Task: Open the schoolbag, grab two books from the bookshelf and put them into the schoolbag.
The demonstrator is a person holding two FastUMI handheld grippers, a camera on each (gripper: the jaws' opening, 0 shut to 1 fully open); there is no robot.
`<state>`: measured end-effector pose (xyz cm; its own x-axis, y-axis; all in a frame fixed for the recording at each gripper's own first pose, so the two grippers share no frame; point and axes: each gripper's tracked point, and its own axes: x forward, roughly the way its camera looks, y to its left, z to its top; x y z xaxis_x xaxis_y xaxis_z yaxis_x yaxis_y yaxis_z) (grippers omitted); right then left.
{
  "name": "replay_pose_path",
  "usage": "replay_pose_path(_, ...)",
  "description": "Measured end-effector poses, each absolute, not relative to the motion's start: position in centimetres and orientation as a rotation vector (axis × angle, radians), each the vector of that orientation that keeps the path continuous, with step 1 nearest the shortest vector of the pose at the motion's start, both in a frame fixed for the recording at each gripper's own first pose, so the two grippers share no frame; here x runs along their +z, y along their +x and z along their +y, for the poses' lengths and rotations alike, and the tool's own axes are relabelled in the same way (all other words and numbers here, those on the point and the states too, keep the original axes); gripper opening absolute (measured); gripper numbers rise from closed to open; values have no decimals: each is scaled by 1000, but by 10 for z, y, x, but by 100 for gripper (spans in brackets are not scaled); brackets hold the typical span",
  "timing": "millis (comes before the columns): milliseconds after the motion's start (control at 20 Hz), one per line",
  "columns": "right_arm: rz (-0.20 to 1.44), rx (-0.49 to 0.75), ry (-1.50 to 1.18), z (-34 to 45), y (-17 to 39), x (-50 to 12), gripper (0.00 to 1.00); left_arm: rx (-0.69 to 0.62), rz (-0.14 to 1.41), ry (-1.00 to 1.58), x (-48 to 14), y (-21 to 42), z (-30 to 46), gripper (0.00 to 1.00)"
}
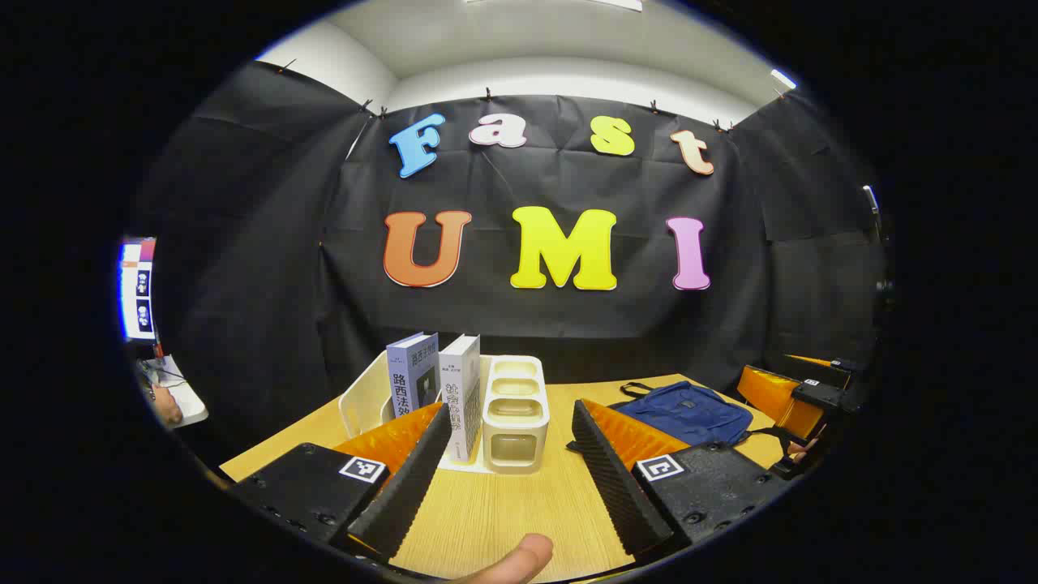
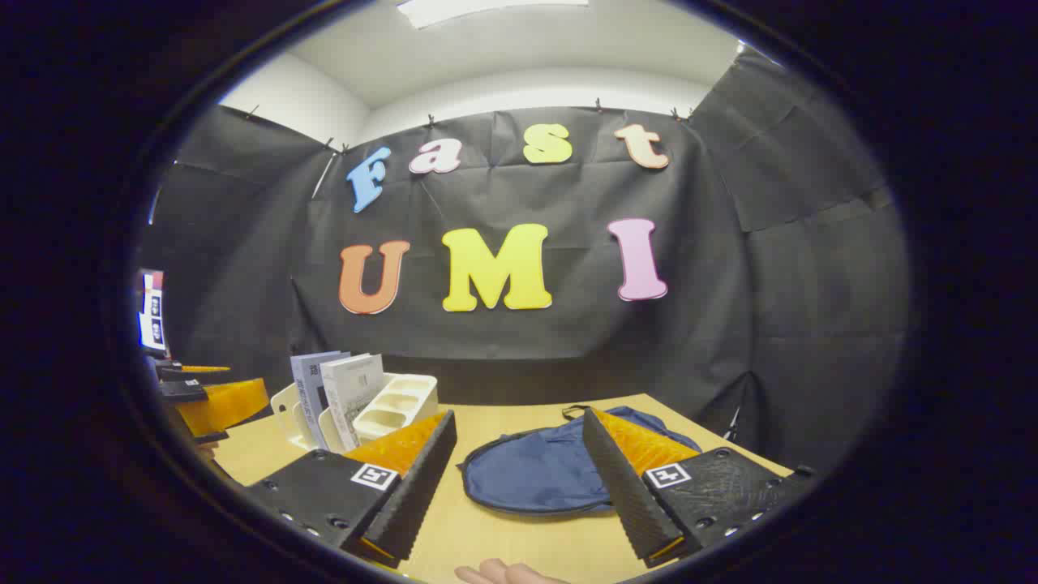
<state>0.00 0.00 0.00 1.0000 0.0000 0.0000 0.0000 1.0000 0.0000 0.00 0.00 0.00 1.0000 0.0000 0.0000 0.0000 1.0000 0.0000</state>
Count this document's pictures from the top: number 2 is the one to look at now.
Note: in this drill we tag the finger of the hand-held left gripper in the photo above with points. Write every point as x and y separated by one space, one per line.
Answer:
174 369
227 401

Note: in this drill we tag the white grey book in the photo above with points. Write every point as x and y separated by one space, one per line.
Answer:
353 389

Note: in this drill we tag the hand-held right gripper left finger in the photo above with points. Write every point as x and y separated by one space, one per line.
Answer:
324 495

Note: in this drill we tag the blue schoolbag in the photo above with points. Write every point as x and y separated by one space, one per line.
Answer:
535 470

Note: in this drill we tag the cream plastic bookshelf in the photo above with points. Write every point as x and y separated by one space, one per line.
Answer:
397 405

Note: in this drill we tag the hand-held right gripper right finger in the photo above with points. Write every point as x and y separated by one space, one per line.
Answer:
722 487

